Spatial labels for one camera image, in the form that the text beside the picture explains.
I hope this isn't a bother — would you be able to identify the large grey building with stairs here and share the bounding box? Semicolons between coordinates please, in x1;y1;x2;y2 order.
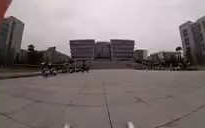
68;38;148;70

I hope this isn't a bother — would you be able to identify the grey paved plaza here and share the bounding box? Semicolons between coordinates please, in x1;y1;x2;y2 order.
0;68;205;128

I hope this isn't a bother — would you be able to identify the small grey building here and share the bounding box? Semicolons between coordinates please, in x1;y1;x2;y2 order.
133;48;149;63

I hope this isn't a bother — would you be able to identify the low dark building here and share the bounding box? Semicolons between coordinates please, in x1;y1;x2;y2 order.
15;46;71;65

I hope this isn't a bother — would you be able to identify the low pale building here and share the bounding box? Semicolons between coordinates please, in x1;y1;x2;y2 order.
149;50;182;64

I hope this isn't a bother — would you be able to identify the tree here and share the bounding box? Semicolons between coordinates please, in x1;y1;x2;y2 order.
26;43;37;65

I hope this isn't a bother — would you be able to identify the dark kerb strip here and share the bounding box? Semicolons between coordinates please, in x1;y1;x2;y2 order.
0;67;44;81

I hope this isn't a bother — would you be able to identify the tall grey building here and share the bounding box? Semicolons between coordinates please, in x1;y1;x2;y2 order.
178;10;205;65
0;15;26;67

